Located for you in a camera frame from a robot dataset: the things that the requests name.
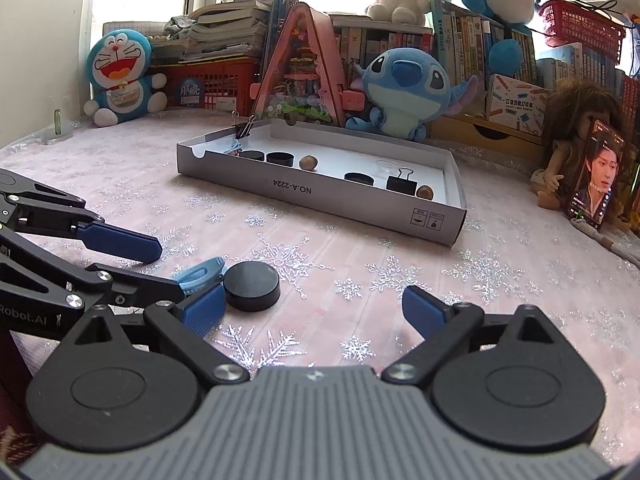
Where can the pink snowflake tablecloth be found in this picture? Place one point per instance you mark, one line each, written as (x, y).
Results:
(350, 260)

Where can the clear plastic piece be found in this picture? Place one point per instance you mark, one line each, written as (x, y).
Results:
(385, 165)

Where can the pink triangular miniature house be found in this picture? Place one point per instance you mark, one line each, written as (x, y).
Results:
(310, 70)

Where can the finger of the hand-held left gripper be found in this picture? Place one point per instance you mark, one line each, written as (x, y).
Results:
(120, 245)
(150, 290)

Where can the white printed cardboard box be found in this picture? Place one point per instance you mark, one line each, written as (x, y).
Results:
(515, 105)

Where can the red plastic crate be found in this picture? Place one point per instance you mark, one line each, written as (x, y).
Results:
(220, 82)

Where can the black round lid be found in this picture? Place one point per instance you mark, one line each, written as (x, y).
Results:
(251, 285)
(252, 156)

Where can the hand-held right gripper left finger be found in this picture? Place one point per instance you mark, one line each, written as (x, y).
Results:
(202, 310)

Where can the row of shelf books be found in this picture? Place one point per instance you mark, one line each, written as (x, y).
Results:
(465, 40)

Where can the smartphone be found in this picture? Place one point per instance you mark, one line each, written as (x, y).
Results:
(597, 180)

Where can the clear stand with green strip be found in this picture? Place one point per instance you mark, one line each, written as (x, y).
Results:
(57, 122)

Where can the black hollow round cap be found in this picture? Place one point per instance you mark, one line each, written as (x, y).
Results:
(280, 160)

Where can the black shallow round cap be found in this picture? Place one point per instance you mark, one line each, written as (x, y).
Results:
(360, 178)

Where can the wooden drawer box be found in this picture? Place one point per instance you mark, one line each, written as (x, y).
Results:
(487, 135)

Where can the brown-haired doll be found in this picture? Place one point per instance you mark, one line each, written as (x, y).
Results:
(575, 110)

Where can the long blue plastic clip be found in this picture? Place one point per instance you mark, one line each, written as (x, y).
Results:
(232, 150)

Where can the black binder clip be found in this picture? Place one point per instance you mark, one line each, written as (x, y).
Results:
(245, 130)
(400, 185)

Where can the upright blue books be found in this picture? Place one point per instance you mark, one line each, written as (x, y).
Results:
(280, 20)

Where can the blue cat plush toy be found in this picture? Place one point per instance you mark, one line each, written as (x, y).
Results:
(120, 70)

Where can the grey cardboard box tray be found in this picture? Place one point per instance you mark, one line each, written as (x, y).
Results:
(310, 190)

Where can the light blue plastic clip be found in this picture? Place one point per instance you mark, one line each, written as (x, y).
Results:
(200, 272)

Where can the brown nut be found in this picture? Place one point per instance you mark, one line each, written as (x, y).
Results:
(308, 162)
(425, 192)

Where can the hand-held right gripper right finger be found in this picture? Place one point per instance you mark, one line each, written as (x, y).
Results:
(425, 310)

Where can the blue alien plush toy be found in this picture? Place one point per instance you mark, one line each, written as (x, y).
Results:
(405, 80)

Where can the grey cloth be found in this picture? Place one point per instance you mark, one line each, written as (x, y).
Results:
(180, 25)

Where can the stack of books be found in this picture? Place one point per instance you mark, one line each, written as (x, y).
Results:
(225, 25)

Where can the red plastic basket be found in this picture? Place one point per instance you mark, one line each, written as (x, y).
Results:
(582, 27)

